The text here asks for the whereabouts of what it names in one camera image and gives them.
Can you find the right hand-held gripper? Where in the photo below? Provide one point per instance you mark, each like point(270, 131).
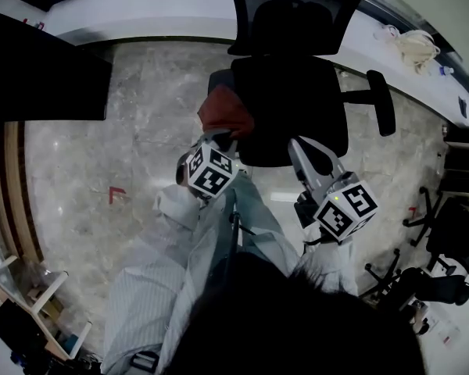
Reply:
point(344, 213)

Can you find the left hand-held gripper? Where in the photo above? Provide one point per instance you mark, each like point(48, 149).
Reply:
point(211, 174)

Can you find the red-brown cloth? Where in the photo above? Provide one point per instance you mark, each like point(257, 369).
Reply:
point(226, 111)

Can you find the person's right forearm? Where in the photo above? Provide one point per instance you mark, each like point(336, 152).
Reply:
point(336, 264)

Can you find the person's left forearm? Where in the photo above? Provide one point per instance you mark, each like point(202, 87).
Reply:
point(176, 209)

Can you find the beige bag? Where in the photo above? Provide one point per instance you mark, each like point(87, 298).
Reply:
point(416, 49)

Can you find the black office chair with headrest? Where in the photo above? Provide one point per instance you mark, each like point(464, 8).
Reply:
point(297, 104)

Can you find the person's light blue jeans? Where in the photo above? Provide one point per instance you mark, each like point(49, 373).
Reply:
point(258, 217)

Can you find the red floor tape mark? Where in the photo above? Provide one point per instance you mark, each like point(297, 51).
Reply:
point(412, 211)
point(114, 193)

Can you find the small white bottle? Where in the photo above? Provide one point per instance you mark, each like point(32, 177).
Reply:
point(445, 130)

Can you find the white window ledge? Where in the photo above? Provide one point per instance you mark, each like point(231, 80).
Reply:
point(160, 18)

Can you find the clear plastic bag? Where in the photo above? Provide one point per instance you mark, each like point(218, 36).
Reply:
point(386, 33)

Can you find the small black case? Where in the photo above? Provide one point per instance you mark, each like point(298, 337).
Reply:
point(462, 107)

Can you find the black mesh swivel chair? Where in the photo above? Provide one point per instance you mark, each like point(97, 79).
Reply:
point(457, 233)

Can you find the person's white striped shirt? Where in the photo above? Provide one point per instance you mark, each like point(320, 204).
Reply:
point(148, 295)

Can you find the dark swivel chair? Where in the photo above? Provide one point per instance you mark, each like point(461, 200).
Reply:
point(437, 287)

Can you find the large black screen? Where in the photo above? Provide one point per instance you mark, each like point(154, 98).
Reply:
point(43, 72)

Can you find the small red object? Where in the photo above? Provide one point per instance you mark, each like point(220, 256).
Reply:
point(33, 24)

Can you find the white metal rack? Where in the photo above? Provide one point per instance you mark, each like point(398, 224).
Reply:
point(49, 291)

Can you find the black equipment pile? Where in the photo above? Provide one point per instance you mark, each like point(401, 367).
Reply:
point(15, 334)

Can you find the black window sill rail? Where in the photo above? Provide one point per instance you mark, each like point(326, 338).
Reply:
point(467, 78)

